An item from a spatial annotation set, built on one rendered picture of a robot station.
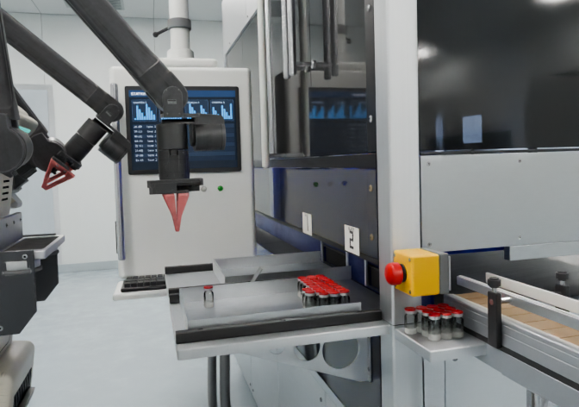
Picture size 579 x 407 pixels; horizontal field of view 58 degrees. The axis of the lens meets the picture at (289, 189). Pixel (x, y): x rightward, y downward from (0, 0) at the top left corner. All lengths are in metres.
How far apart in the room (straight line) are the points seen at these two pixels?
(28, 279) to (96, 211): 5.39
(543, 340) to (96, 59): 6.12
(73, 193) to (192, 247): 4.66
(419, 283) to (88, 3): 0.74
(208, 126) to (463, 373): 0.70
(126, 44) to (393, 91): 0.49
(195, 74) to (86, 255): 4.83
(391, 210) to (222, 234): 1.04
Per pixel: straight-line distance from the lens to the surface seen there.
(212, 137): 1.00
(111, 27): 1.00
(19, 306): 1.14
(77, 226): 6.54
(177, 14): 2.04
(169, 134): 0.99
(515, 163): 1.14
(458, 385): 1.15
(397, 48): 1.02
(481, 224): 1.10
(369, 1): 1.11
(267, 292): 1.27
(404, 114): 1.01
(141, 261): 1.94
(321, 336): 1.00
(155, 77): 0.98
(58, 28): 6.71
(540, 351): 0.88
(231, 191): 1.92
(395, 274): 0.93
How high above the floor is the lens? 1.20
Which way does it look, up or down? 3 degrees down
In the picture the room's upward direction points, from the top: 2 degrees counter-clockwise
